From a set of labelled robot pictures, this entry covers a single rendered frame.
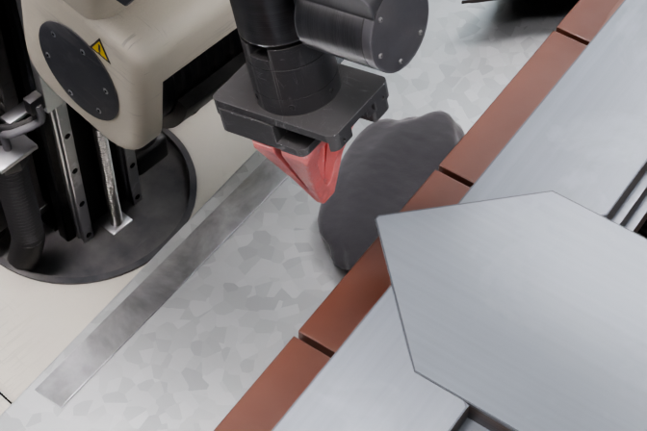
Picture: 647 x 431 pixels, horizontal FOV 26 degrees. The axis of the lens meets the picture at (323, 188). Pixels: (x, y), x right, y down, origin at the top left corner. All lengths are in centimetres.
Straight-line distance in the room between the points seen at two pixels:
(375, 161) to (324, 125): 32
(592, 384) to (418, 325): 12
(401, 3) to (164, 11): 42
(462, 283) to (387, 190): 26
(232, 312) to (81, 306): 53
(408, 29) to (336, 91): 10
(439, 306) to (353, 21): 22
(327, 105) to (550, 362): 22
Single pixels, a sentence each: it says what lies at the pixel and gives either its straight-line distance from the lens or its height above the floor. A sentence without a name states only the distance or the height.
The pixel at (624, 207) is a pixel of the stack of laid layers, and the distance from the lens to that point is 102.
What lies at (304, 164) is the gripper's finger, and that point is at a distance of 91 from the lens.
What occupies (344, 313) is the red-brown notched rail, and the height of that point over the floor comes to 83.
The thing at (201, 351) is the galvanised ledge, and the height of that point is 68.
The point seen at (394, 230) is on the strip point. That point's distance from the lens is 96.
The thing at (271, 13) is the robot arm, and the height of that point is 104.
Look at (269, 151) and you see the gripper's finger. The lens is 93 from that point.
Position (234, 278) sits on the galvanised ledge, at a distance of 116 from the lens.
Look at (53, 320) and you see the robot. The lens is 165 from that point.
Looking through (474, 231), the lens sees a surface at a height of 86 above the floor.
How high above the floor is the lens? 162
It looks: 51 degrees down
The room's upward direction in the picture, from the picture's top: straight up
